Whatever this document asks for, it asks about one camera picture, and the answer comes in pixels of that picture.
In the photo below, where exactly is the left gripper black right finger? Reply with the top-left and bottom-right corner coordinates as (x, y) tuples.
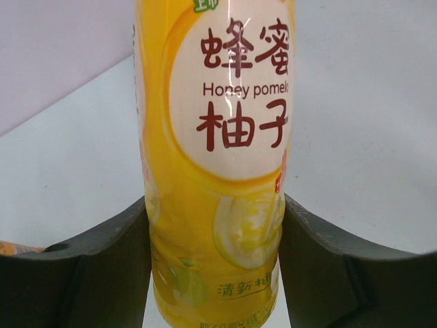
(279, 197), (436, 328)

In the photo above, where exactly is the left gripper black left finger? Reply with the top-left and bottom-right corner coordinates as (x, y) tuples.
(1, 198), (151, 327)

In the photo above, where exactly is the orange drink bottle white cap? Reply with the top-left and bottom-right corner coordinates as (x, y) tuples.
(0, 241), (44, 256)

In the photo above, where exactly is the yellow honey pomelo bottle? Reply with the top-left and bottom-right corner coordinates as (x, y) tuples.
(134, 1), (295, 327)

